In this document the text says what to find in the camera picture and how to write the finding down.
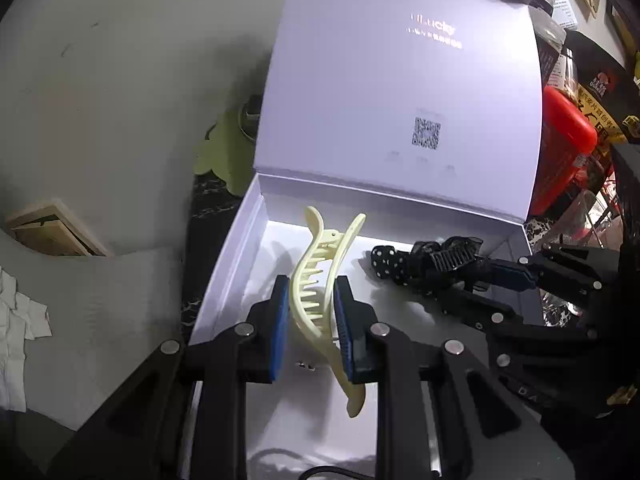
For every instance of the grey chair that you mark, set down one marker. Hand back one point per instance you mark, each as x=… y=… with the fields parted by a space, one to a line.
x=110 y=300

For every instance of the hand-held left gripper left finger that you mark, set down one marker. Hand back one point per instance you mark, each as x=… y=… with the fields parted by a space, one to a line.
x=280 y=330

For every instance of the dark red snack bag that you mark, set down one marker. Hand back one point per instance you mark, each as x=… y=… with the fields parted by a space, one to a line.
x=600 y=80

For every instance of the green flower-shaped pad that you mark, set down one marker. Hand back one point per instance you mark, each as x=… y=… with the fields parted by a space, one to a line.
x=225 y=160

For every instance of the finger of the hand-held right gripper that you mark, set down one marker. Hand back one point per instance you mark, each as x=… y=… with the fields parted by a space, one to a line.
x=475 y=305
x=510 y=274

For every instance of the red canister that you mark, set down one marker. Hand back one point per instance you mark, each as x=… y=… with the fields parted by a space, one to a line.
x=565 y=135

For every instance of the clear glass mug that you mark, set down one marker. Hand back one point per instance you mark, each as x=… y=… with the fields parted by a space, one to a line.
x=585 y=215

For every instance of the white cloth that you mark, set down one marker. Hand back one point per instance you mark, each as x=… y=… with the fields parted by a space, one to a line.
x=12 y=350

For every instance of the cream hair claw clip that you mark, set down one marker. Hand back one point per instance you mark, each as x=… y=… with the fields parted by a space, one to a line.
x=354 y=400

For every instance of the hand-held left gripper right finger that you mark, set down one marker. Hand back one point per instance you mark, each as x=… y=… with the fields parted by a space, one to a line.
x=345 y=330

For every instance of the black polka dot scrunchie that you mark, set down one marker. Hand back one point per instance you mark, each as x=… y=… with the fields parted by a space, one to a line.
x=387 y=262

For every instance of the wooden frame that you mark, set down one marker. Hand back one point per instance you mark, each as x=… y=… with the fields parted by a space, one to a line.
x=45 y=212

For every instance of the white gift box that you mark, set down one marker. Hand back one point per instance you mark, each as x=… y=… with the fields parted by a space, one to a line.
x=400 y=110

